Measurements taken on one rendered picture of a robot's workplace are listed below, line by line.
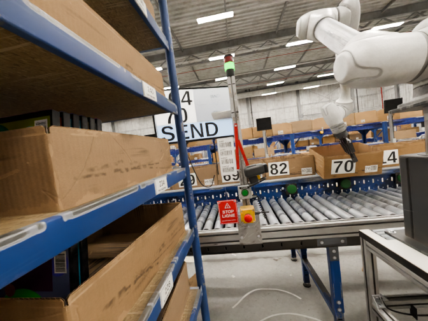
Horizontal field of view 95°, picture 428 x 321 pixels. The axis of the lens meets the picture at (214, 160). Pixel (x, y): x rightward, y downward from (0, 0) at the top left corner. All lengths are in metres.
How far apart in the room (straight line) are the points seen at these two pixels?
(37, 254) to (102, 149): 0.18
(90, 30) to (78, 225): 0.30
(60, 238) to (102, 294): 0.15
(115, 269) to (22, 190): 0.17
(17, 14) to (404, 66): 0.88
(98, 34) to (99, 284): 0.39
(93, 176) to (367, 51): 0.81
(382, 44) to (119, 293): 0.92
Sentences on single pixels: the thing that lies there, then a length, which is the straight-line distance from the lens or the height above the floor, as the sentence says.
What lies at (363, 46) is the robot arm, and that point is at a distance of 0.86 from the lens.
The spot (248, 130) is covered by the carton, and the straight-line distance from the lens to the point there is 6.19.
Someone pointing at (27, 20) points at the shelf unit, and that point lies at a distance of 0.27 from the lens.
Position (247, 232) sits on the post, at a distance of 1.12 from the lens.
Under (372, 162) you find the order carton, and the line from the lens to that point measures 1.76.
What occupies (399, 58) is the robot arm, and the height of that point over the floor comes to 1.39.
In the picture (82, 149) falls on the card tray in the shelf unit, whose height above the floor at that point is 1.21.
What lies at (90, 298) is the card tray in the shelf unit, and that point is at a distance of 0.35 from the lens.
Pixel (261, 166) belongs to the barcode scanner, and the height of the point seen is 1.08.
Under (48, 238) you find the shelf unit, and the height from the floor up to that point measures 1.13.
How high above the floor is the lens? 1.19
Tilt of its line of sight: 3 degrees down
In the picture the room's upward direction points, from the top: 7 degrees counter-clockwise
